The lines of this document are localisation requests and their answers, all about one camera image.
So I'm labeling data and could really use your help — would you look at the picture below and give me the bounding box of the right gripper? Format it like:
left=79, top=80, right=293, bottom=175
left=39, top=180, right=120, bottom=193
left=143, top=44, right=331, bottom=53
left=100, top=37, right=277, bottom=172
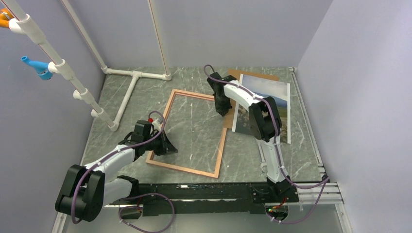
left=213, top=94, right=233, bottom=117

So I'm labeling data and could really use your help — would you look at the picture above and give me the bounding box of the orange pipe fitting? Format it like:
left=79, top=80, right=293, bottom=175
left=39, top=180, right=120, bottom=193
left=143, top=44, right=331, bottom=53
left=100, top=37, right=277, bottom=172
left=0, top=8, right=14, bottom=29

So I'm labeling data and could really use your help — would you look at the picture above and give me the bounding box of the aluminium rail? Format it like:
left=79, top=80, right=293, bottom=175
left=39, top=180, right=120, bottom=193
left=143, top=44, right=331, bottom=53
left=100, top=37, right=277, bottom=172
left=51, top=183, right=353, bottom=233

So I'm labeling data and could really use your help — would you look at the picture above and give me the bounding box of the silver wrench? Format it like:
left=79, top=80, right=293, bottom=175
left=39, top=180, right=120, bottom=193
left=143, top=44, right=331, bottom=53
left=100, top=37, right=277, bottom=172
left=258, top=144, right=267, bottom=173

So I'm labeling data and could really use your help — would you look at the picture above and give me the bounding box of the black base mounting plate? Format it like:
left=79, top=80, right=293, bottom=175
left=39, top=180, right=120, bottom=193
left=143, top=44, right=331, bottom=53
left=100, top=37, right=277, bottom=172
left=112, top=182, right=291, bottom=216

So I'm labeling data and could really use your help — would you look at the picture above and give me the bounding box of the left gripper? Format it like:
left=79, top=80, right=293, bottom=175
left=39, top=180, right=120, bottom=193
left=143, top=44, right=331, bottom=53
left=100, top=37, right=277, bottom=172
left=143, top=130, right=177, bottom=156

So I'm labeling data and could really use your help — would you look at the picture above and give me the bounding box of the landscape photo print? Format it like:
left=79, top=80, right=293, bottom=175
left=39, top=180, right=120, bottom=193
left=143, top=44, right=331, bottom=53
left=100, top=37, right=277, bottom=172
left=231, top=74, right=292, bottom=144

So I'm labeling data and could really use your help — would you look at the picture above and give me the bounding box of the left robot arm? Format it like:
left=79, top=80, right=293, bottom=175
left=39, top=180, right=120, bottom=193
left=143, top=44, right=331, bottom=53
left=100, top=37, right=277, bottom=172
left=54, top=118, right=178, bottom=223

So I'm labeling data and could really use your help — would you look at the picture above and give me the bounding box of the blue pipe fitting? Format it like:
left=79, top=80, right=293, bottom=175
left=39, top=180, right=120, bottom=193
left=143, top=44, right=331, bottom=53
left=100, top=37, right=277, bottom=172
left=20, top=56, right=53, bottom=80

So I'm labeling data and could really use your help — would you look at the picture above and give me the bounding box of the white PVC pipe stand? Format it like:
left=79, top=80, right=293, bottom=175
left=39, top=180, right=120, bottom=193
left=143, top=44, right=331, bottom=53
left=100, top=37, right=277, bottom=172
left=2, top=0, right=172, bottom=132

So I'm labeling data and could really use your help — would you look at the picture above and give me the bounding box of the brown backing board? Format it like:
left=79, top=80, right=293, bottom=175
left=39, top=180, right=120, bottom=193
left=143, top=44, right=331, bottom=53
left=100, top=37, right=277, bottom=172
left=223, top=68, right=280, bottom=129

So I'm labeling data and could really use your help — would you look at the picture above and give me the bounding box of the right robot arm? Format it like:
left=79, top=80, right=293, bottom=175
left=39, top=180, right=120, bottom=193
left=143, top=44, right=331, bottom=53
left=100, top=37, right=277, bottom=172
left=207, top=72, right=299, bottom=202

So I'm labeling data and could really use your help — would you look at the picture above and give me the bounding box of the wooden picture frame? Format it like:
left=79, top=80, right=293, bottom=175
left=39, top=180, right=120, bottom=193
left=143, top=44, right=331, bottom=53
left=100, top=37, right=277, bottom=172
left=146, top=89, right=228, bottom=178

